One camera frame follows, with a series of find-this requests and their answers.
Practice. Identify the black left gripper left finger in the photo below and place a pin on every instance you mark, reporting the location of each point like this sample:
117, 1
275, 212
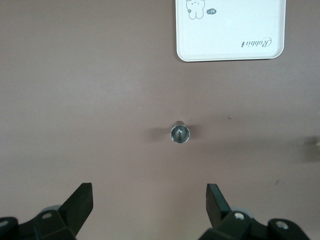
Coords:
75, 207

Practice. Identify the white rabbit print tray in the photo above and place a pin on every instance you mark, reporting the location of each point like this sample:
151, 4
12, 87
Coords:
230, 30

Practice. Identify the small steel measuring cup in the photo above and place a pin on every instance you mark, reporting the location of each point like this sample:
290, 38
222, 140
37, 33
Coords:
180, 133

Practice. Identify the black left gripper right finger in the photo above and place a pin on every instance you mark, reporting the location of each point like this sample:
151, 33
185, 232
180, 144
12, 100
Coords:
217, 210

